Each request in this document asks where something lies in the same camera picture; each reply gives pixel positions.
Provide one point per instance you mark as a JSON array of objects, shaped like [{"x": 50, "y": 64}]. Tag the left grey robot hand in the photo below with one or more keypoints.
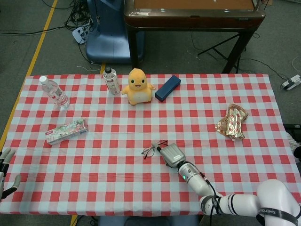
[{"x": 5, "y": 160}]

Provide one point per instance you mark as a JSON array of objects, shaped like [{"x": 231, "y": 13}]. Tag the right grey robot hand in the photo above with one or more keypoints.
[{"x": 172, "y": 155}]

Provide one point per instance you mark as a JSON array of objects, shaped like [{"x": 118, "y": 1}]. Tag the thin metal-frame eyeglasses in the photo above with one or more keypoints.
[{"x": 148, "y": 152}]

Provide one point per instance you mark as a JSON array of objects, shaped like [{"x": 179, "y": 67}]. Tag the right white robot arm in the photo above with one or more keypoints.
[{"x": 195, "y": 179}]

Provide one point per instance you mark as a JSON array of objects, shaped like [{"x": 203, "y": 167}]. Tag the blue glasses case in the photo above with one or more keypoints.
[{"x": 167, "y": 88}]

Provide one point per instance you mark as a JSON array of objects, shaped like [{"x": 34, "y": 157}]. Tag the red white checked tablecloth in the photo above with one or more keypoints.
[{"x": 117, "y": 183}]

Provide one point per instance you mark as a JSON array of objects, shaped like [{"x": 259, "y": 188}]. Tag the floral toothpaste box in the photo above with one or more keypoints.
[{"x": 67, "y": 131}]

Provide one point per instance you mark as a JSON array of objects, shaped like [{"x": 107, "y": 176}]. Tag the gold snack packet pile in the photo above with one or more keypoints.
[{"x": 232, "y": 122}]

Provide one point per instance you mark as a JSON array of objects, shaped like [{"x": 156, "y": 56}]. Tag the yellow plush dinosaur toy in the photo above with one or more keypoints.
[{"x": 138, "y": 94}]

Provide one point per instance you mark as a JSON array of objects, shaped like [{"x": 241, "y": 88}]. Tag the clear water bottle white cap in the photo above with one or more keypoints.
[{"x": 55, "y": 94}]

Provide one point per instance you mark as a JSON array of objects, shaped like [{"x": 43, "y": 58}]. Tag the white label bottle black cap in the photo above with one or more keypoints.
[{"x": 112, "y": 82}]

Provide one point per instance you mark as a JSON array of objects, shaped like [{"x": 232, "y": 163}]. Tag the black tripod stand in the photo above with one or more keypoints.
[{"x": 217, "y": 50}]

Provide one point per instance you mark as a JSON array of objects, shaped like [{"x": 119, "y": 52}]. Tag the blue machine base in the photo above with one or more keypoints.
[{"x": 110, "y": 44}]

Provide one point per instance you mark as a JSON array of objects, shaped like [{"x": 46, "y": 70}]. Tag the brown wooden game table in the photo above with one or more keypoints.
[{"x": 188, "y": 16}]

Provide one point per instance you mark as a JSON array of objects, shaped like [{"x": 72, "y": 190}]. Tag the white power strip with plugs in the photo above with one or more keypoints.
[{"x": 80, "y": 35}]

